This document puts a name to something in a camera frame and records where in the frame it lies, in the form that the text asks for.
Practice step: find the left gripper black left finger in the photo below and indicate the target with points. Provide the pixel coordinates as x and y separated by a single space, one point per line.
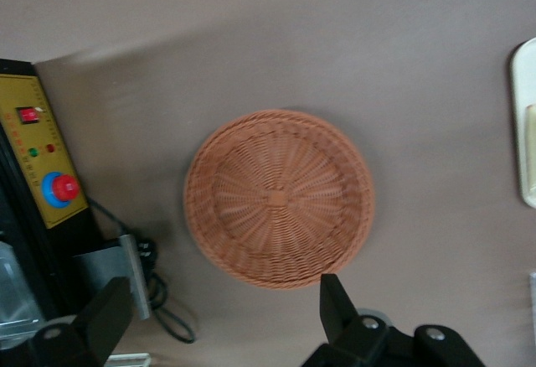
100 321

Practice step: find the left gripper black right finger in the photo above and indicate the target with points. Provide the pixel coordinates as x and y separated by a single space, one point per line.
339 321

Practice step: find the round brown wicker basket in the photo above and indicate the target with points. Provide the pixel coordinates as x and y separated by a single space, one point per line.
276 199

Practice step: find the beige plastic tray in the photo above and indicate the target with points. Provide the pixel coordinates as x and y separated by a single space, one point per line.
519 90

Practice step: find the grey metal machine side box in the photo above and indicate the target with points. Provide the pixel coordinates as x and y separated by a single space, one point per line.
104 266

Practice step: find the black power plug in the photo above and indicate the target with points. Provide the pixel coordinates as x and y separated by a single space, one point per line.
144 249

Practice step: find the steel pan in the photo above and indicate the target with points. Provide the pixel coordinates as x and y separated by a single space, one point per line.
14 296

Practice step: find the black machine with yellow panel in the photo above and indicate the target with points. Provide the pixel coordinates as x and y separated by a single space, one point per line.
29 233

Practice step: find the red emergency stop button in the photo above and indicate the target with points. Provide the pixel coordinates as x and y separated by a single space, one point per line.
65 187

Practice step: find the clear acrylic bottle rack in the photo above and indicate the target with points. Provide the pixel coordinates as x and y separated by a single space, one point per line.
533 321

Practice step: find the red rocker switch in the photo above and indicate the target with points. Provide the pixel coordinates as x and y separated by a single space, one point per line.
28 115

